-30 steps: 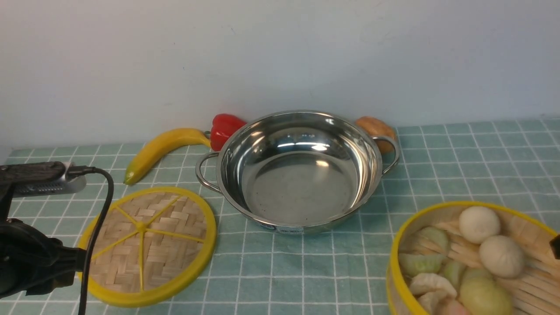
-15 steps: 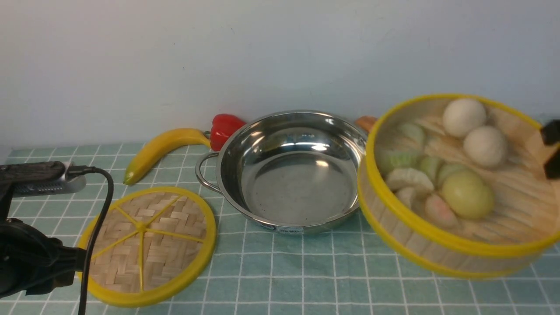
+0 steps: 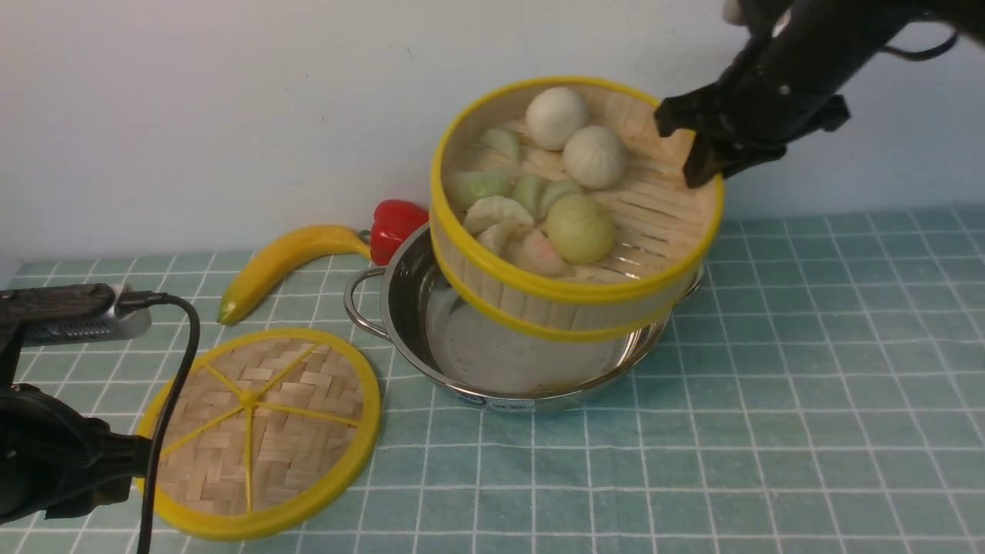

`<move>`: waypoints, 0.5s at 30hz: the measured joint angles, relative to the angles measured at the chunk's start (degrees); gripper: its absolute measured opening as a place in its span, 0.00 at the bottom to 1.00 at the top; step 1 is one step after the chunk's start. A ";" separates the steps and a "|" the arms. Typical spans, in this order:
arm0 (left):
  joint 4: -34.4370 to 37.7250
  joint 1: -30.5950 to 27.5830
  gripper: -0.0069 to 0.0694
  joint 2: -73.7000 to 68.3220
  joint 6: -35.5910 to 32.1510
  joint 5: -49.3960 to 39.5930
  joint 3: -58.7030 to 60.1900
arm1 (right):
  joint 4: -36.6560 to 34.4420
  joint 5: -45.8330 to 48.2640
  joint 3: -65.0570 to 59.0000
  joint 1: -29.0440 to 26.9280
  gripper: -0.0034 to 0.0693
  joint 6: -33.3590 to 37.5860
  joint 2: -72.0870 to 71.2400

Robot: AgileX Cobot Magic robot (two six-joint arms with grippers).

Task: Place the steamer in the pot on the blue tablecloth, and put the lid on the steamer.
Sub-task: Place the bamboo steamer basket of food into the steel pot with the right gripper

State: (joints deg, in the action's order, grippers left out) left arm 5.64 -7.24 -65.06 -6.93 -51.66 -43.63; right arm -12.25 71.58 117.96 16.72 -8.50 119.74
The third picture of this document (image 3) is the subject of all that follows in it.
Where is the beige dumpling bottom left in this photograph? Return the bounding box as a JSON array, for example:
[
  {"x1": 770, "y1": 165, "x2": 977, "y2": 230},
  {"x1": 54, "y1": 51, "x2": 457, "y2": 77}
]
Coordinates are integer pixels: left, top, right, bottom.
[{"x1": 477, "y1": 221, "x2": 516, "y2": 257}]

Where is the white bun lower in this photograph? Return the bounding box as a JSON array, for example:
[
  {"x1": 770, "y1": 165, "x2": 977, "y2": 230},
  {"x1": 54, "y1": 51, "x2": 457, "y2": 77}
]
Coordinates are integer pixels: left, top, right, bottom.
[{"x1": 562, "y1": 125, "x2": 629, "y2": 192}]

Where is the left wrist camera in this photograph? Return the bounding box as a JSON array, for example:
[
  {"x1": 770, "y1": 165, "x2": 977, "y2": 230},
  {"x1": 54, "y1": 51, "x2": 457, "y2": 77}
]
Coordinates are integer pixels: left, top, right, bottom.
[{"x1": 1, "y1": 283, "x2": 152, "y2": 347}]

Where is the green dumpling top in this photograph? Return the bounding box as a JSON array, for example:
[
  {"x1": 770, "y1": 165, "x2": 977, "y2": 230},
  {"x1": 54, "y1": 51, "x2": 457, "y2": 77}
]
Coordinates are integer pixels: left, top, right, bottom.
[{"x1": 479, "y1": 128, "x2": 523, "y2": 165}]

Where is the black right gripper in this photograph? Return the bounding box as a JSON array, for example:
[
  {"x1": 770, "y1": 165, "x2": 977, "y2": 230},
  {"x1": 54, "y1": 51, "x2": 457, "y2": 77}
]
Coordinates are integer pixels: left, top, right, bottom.
[{"x1": 654, "y1": 36, "x2": 850, "y2": 189}]

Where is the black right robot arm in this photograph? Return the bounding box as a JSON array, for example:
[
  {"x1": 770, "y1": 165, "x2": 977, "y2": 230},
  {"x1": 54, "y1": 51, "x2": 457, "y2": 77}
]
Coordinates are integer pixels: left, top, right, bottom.
[{"x1": 654, "y1": 1, "x2": 983, "y2": 189}]

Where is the yellow-rimmed bamboo steamer basket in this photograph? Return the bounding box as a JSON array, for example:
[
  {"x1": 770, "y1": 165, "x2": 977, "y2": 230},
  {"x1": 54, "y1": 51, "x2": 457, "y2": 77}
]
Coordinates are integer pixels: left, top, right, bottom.
[{"x1": 429, "y1": 75, "x2": 725, "y2": 342}]

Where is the white pleated dumpling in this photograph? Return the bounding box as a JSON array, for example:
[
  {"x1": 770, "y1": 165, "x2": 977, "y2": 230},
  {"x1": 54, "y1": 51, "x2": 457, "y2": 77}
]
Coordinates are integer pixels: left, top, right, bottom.
[{"x1": 462, "y1": 195, "x2": 535, "y2": 235}]

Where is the white bun upper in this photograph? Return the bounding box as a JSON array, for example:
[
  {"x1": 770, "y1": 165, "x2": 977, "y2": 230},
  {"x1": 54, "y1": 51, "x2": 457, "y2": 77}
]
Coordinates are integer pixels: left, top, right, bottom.
[{"x1": 525, "y1": 87, "x2": 590, "y2": 151}]

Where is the green dumpling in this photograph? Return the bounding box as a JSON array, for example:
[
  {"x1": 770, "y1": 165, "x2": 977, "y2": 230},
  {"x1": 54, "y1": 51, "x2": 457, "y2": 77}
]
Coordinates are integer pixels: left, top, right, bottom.
[
  {"x1": 510, "y1": 173, "x2": 549, "y2": 221},
  {"x1": 446, "y1": 169, "x2": 514, "y2": 209},
  {"x1": 479, "y1": 128, "x2": 523, "y2": 165}
]

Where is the green checkered tablecloth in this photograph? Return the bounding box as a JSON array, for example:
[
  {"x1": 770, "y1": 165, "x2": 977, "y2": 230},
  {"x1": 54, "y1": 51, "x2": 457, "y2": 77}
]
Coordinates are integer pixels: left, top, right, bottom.
[{"x1": 0, "y1": 208, "x2": 985, "y2": 554}]

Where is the stainless steel pot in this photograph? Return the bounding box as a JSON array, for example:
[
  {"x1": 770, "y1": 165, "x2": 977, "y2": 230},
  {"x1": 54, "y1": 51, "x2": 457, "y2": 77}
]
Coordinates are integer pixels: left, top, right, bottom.
[{"x1": 342, "y1": 225, "x2": 669, "y2": 413}]

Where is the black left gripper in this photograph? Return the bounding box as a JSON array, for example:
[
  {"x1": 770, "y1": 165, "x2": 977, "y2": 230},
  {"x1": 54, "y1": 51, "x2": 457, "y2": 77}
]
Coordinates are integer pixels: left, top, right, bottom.
[{"x1": 1, "y1": 383, "x2": 152, "y2": 525}]

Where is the red bell pepper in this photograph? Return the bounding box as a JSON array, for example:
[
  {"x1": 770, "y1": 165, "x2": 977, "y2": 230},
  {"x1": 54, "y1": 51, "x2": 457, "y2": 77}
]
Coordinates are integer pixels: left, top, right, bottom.
[{"x1": 360, "y1": 199, "x2": 429, "y2": 266}]

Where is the white bun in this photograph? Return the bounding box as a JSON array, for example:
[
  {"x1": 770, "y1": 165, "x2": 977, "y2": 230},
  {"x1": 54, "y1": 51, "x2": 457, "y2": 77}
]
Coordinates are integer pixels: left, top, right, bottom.
[
  {"x1": 562, "y1": 125, "x2": 629, "y2": 192},
  {"x1": 525, "y1": 87, "x2": 590, "y2": 151}
]

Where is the green dumpling left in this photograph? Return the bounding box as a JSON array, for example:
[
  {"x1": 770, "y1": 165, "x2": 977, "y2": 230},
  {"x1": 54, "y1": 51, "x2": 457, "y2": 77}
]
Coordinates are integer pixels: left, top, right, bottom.
[{"x1": 446, "y1": 169, "x2": 514, "y2": 209}]

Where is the black camera cable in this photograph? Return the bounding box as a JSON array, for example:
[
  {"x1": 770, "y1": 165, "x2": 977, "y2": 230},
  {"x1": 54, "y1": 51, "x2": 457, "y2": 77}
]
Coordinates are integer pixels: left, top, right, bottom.
[{"x1": 115, "y1": 291, "x2": 202, "y2": 554}]

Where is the yellow plastic banana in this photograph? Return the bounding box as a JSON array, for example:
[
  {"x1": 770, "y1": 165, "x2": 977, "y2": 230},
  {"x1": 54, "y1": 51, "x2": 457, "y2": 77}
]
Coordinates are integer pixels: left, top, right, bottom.
[{"x1": 217, "y1": 225, "x2": 372, "y2": 325}]

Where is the pink dumpling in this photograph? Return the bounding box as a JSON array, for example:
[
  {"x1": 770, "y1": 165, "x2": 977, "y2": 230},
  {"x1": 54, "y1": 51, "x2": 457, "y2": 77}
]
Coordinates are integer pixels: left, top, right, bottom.
[{"x1": 503, "y1": 229, "x2": 571, "y2": 278}]

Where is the yellow-green round bun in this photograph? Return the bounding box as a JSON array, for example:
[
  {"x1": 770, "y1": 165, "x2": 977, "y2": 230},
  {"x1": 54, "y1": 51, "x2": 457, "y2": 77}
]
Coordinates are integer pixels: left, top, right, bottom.
[{"x1": 544, "y1": 194, "x2": 616, "y2": 265}]

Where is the green dumpling middle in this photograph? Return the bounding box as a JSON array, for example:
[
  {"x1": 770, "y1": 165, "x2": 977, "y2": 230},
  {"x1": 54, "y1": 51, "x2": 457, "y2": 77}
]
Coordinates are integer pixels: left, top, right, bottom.
[{"x1": 510, "y1": 173, "x2": 549, "y2": 221}]

